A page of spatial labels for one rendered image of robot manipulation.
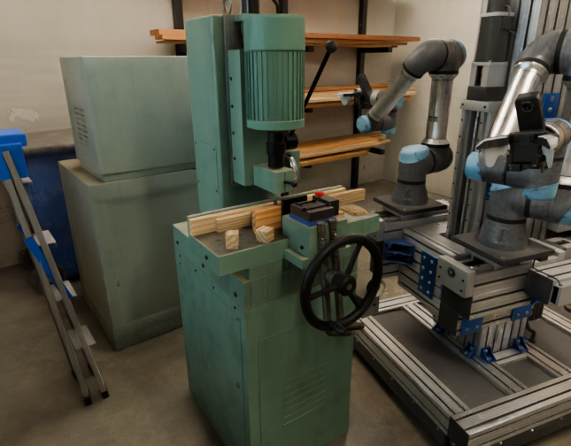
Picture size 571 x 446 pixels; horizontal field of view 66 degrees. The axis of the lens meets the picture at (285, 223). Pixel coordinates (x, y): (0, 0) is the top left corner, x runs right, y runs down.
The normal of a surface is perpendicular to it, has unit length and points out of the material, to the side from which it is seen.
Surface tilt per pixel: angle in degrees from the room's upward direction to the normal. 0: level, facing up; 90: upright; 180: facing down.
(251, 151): 90
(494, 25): 90
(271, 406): 90
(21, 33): 90
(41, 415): 0
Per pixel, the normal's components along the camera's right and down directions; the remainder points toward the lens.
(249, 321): 0.55, 0.29
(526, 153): -0.68, 0.26
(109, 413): 0.00, -0.93
